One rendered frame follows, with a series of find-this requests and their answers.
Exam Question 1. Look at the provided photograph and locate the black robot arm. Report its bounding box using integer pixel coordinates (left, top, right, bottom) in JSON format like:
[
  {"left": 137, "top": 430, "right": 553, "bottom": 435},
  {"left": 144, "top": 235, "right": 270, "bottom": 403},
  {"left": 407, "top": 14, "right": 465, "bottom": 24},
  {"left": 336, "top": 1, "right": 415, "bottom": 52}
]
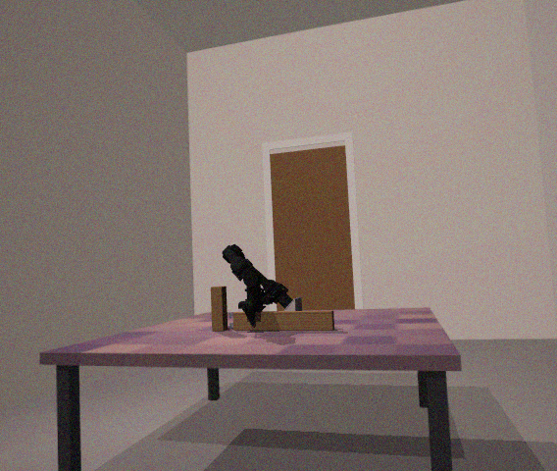
[{"left": 222, "top": 244, "right": 292, "bottom": 309}]

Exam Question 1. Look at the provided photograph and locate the wooden post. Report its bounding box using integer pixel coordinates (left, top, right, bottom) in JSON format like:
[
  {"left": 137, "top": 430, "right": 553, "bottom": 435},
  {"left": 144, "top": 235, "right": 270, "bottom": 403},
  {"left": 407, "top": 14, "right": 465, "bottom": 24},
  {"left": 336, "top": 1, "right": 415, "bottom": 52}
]
[{"left": 211, "top": 287, "right": 228, "bottom": 332}]

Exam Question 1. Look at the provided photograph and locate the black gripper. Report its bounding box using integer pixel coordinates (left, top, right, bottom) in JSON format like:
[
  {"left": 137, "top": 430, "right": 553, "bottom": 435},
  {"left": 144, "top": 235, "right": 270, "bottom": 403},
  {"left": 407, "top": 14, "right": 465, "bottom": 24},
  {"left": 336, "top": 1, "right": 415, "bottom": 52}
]
[{"left": 238, "top": 286, "right": 268, "bottom": 326}]

